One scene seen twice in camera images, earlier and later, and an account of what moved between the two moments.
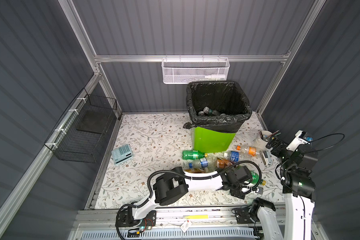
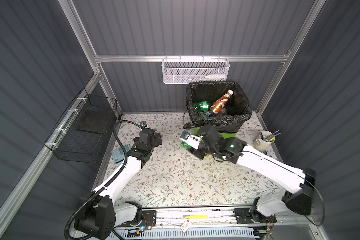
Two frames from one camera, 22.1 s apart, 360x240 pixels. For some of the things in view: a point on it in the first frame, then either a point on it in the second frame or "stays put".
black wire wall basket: (79, 136) stays put
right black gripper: (272, 143) to (196, 154)
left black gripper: (235, 190) to (156, 140)
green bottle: (193, 155) to (185, 145)
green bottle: (255, 179) to (204, 106)
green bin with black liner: (217, 110) stays put
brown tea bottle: (222, 163) to (217, 106)
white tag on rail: (186, 225) stays put
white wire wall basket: (181, 70) stays put
